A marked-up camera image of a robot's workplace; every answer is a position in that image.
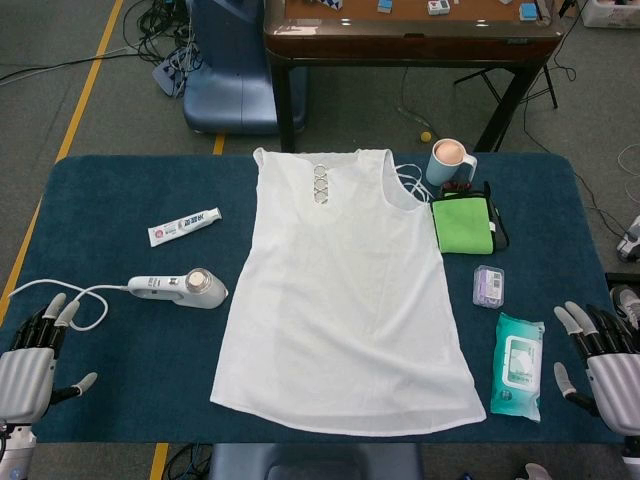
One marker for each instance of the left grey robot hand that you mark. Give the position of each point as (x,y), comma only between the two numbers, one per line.
(27,370)

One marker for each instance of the grey white floor device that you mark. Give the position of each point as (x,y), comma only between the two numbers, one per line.
(630,245)

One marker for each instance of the blue plastic machine base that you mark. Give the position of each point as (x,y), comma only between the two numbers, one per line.
(230,90)

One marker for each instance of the green folded cloth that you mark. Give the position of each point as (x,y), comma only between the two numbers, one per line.
(462,225)

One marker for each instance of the purple clear plastic box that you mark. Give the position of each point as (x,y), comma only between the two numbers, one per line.
(487,287)

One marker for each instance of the blue power strip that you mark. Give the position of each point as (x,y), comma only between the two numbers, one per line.
(165,77)

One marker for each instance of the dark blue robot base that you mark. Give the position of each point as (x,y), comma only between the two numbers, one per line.
(315,462)

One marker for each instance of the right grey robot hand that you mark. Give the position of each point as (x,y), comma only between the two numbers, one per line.
(617,380)

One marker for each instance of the white red mahjong tile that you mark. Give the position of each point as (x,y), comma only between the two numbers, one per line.
(438,7)

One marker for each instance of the teal wet wipes pack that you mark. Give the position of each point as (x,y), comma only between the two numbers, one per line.
(517,370)

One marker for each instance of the white toothpaste tube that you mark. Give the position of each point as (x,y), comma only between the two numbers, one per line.
(182,227)

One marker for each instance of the large blue mahjong tile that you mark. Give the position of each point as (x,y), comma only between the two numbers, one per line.
(526,12)

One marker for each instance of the white sleeveless shirt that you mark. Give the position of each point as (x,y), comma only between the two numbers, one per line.
(340,300)

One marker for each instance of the red hair clip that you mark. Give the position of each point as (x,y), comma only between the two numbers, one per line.
(455,187)

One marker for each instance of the black tripod stand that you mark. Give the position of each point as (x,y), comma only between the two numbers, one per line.
(550,85)

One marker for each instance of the brown mahjong table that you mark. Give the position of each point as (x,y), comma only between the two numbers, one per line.
(410,42)

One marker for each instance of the white storage box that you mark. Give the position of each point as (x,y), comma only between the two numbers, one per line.
(605,12)

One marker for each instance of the small blue mahjong tile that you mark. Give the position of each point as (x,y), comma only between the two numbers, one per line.
(384,6)

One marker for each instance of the grey sneaker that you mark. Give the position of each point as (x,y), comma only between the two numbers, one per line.
(627,300)

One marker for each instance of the white handheld device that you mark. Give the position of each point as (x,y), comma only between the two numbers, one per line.
(192,295)

